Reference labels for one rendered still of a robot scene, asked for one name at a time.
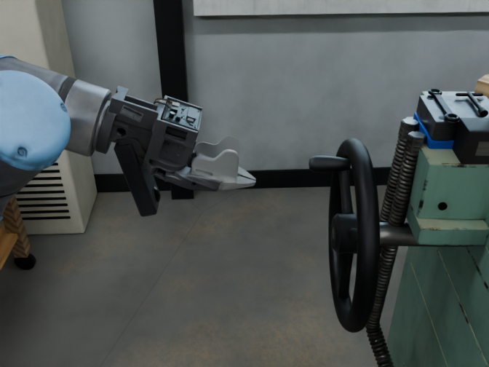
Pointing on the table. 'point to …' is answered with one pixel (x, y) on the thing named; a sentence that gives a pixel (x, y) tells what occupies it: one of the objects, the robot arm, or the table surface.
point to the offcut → (483, 86)
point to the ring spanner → (444, 105)
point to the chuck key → (474, 102)
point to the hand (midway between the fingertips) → (244, 183)
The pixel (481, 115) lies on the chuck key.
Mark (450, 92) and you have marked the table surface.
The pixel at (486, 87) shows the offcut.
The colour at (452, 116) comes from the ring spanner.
